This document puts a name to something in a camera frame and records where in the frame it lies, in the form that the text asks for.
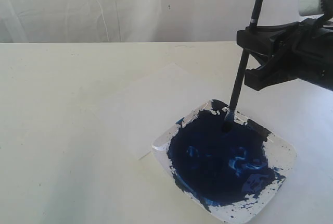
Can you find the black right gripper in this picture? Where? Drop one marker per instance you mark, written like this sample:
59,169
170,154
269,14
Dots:
297,50

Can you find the black paintbrush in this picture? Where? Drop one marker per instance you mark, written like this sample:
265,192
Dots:
229,118

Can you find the white paper sheet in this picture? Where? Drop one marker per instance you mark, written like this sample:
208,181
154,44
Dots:
132,118

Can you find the white plate with blue paint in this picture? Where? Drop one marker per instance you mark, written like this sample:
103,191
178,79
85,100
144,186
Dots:
232,175

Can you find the white backdrop curtain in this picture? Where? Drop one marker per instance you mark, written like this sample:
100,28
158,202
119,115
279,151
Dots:
24,21

